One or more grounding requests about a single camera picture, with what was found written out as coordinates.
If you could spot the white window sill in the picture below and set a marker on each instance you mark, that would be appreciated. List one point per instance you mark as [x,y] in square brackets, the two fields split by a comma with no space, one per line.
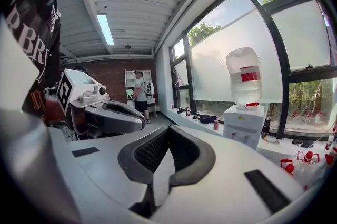
[276,150]

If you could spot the small clear bottle red label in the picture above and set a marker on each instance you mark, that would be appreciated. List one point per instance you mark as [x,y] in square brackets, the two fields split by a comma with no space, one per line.
[330,142]

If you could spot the large clear water jug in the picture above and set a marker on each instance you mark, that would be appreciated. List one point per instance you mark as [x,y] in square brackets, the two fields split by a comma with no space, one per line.
[245,86]

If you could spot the white shelf unit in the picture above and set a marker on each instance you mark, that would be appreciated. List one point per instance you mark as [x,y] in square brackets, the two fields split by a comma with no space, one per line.
[130,78]

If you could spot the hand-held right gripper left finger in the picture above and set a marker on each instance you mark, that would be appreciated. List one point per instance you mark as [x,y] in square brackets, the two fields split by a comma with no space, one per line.
[105,170]

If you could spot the white backpack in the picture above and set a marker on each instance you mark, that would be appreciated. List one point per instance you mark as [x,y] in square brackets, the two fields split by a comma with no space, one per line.
[149,88]

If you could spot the black bag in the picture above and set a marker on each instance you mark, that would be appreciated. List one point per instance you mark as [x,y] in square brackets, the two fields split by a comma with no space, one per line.
[208,119]

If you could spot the person's left forearm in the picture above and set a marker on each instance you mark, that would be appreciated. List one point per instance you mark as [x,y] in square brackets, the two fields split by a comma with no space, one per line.
[54,110]

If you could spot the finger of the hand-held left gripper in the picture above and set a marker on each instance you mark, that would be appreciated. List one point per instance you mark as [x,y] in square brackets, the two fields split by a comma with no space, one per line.
[118,104]
[116,121]

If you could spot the white water dispenser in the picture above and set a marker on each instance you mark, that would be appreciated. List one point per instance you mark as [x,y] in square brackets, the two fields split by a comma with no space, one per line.
[243,125]

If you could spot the black tool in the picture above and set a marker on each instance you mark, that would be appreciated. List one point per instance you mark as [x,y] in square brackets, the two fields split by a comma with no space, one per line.
[181,111]

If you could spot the black window frame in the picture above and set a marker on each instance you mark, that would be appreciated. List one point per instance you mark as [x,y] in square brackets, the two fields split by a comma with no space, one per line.
[279,60]

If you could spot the black cloth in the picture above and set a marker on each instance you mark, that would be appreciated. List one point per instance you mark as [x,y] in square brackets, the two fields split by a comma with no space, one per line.
[302,142]

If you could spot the long ceiling light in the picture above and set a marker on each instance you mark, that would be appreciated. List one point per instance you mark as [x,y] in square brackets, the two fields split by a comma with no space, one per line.
[105,29]

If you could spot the black thermos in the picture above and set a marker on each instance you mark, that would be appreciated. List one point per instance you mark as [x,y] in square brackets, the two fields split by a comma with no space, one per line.
[266,128]

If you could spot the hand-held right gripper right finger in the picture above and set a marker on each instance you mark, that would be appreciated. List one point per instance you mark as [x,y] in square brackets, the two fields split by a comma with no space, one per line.
[223,191]

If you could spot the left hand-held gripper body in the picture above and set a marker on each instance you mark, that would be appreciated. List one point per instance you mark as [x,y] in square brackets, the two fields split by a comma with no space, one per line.
[76,86]

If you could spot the bottle with red label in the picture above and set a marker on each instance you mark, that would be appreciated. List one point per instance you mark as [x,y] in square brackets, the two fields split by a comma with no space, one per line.
[188,111]

